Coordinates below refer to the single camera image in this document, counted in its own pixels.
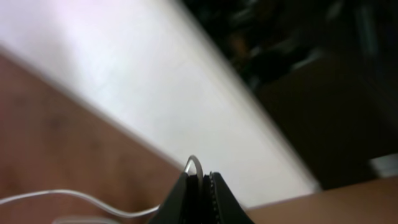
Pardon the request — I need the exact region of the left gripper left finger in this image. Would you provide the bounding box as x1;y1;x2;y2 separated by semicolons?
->
148;172;188;224

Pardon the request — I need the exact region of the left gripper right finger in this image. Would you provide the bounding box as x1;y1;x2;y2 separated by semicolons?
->
209;172;254;224

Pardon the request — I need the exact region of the white usb cable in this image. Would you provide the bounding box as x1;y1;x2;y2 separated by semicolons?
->
0;154;205;218

